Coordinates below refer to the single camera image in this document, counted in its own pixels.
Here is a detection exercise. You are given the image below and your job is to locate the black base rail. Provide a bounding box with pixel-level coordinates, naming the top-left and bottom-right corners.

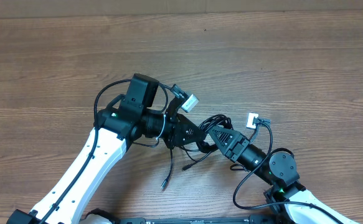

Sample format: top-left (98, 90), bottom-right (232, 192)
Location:
top-left (115, 215), bottom-right (281, 224)

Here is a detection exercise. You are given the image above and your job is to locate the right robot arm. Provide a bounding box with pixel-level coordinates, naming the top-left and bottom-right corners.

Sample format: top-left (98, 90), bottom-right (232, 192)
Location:
top-left (209, 126), bottom-right (355, 223)

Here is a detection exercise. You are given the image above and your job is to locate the black usb cable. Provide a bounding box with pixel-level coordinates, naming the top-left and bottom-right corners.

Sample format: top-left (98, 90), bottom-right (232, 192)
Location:
top-left (160, 114), bottom-right (234, 191)

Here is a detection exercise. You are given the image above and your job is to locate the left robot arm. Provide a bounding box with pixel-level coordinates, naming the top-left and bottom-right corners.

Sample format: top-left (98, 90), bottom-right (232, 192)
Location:
top-left (8, 73), bottom-right (205, 223)

